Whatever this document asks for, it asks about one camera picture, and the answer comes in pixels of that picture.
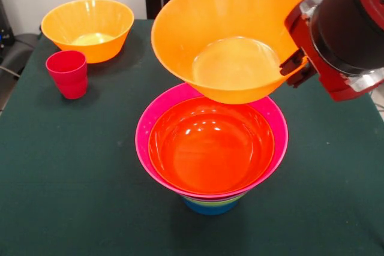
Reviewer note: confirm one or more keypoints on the orange shallow bowl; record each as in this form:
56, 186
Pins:
210, 148

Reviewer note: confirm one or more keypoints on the blue bowl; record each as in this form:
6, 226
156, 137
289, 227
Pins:
210, 209

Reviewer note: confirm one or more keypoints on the black computer equipment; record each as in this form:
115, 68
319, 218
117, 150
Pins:
6, 28

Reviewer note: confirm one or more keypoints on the pink large bowl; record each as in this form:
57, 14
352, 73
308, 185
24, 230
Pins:
144, 136

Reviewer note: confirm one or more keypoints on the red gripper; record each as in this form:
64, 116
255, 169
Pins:
306, 43

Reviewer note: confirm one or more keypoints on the purple bowl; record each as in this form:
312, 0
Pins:
210, 200

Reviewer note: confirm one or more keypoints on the yellow-orange large bowl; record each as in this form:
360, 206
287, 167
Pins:
90, 49
210, 22

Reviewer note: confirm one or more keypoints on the grey office chair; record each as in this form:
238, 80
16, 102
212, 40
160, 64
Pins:
21, 52

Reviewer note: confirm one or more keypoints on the red cup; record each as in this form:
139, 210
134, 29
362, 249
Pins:
70, 82

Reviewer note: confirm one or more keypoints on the dark green tablecloth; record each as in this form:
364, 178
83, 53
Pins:
90, 208

